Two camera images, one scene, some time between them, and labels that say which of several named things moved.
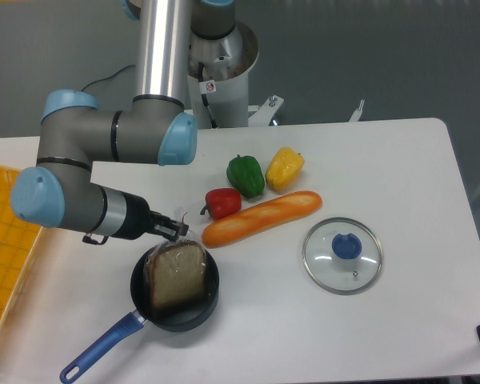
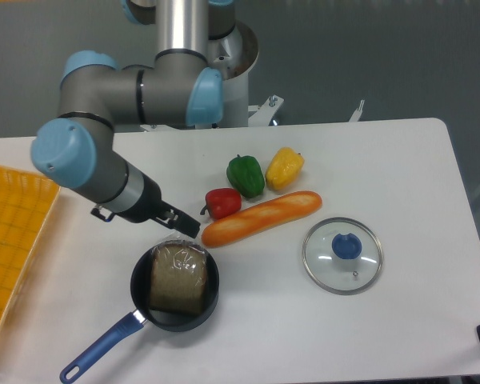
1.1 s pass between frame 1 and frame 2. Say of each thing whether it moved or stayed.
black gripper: moved
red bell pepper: stayed
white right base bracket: stayed
